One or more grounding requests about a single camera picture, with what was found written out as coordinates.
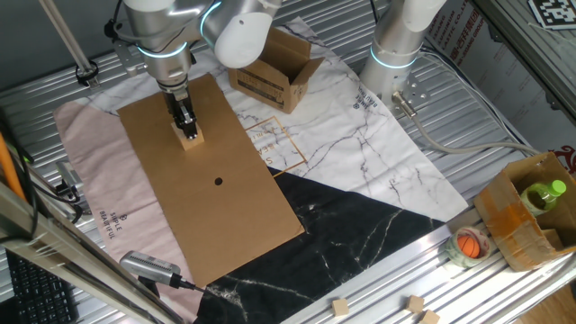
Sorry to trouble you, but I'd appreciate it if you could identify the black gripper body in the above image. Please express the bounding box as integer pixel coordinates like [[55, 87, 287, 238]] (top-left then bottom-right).
[[161, 87, 195, 119]]

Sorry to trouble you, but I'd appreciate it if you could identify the large pale wooden block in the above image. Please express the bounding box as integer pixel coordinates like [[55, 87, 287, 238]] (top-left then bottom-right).
[[170, 121, 206, 152]]

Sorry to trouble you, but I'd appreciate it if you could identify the open printed cardboard box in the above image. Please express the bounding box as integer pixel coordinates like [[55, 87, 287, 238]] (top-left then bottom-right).
[[227, 26, 326, 115]]

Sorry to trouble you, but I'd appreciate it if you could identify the brown cardboard sheet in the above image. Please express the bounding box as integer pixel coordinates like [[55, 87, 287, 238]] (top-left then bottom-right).
[[116, 74, 306, 288]]

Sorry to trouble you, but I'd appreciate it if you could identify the grey metal pole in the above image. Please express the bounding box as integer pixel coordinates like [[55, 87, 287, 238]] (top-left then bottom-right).
[[38, 0, 100, 89]]

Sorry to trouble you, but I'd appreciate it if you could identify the marble print cloth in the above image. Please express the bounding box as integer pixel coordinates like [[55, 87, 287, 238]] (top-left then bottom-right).
[[52, 17, 470, 324]]

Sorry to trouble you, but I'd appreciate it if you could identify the orange pole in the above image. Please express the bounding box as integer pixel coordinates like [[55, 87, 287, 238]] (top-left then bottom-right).
[[0, 132, 27, 203]]

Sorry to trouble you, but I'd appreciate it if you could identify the black keyboard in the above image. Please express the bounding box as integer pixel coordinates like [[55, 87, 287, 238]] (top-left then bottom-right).
[[4, 249, 80, 324]]

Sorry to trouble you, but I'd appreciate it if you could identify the clear tape roll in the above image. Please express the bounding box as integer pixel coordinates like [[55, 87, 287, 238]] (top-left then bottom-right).
[[445, 225, 492, 270]]

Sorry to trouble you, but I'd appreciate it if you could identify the orange mini basketball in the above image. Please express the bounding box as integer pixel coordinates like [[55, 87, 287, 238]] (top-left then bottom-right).
[[456, 235, 482, 259]]

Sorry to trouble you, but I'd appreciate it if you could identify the white panel with red print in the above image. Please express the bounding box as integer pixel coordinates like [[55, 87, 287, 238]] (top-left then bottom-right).
[[422, 0, 576, 179]]

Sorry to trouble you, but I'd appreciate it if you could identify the taped brown cardboard box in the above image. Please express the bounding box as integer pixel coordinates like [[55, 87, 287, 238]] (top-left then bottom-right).
[[472, 151, 576, 273]]

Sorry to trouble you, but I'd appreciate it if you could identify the green plastic bottle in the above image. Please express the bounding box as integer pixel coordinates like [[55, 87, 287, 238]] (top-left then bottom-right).
[[520, 178, 568, 217]]

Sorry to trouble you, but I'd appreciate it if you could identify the black white marker board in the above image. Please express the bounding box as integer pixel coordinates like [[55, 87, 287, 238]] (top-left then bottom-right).
[[526, 0, 576, 32]]

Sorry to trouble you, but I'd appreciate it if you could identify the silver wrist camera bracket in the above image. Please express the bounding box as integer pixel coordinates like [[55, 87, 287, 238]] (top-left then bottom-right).
[[112, 39, 146, 77]]

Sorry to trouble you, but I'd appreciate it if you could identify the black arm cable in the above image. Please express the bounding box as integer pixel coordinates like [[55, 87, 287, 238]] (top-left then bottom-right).
[[103, 0, 126, 44]]

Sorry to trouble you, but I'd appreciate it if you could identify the silver depth camera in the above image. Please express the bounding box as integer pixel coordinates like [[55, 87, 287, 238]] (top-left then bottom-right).
[[119, 250, 181, 287], [54, 159, 86, 203]]

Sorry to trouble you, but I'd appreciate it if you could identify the black camera cable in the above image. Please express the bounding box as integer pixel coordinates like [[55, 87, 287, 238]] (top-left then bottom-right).
[[169, 274, 212, 294]]

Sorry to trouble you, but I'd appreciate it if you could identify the aluminium frame beam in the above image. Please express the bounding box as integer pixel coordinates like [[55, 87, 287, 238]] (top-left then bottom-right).
[[0, 179, 185, 324]]

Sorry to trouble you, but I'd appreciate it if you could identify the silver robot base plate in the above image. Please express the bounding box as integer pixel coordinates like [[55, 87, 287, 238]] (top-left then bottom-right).
[[382, 74, 431, 112]]

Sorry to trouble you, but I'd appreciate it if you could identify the thick grey robot cable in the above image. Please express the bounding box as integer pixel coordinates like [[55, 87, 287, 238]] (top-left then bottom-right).
[[391, 91, 541, 157]]

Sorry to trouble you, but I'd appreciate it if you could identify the dark metal frame beam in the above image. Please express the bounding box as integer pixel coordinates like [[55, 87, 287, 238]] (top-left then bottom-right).
[[467, 0, 576, 127]]

